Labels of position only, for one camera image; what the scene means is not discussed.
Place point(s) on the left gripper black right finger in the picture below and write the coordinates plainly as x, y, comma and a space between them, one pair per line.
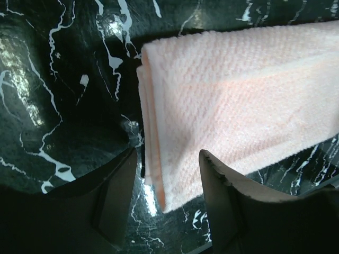
247, 217

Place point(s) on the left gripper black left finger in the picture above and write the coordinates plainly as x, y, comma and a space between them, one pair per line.
88, 215

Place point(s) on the pink towel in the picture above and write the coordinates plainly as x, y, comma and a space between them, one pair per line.
252, 98

